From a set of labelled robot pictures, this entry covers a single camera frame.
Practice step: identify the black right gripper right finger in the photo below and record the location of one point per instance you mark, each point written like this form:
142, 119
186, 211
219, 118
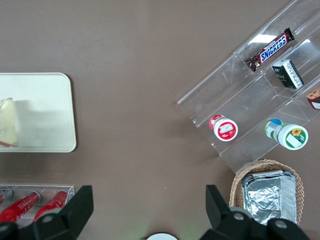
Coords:
220, 212

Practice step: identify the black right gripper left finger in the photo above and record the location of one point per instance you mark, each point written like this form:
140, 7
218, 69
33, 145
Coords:
72, 212

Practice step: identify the triangular white bread sandwich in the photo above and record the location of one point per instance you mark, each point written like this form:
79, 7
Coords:
7, 122

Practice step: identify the woven wicker basket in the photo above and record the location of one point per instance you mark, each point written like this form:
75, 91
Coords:
298, 180

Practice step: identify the cream rectangular plastic tray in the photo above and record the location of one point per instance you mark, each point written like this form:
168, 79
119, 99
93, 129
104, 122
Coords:
45, 112

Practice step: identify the clear acrylic bottle box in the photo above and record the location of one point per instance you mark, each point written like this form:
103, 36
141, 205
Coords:
50, 188

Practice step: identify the aluminium foil food container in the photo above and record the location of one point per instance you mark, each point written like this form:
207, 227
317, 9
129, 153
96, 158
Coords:
267, 197

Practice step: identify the white round disc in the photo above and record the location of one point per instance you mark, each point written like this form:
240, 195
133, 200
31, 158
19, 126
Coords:
162, 237

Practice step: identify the clear capped bottle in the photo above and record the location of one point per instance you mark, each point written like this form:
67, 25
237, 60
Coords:
5, 195

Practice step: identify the red lidded yogurt cup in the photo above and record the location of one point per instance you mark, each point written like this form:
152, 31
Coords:
223, 128

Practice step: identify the green white lidded bottle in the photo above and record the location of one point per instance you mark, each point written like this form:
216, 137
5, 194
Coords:
287, 133

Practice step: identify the clear acrylic stepped display shelf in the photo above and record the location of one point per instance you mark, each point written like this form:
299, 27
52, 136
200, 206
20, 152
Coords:
250, 100

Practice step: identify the brown cookie snack pack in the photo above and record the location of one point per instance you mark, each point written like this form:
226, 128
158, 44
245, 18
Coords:
315, 98

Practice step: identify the small black printed box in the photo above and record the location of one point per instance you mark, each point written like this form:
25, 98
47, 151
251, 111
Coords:
287, 73

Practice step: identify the Snickers chocolate bar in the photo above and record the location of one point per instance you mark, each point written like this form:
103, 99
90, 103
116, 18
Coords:
271, 50

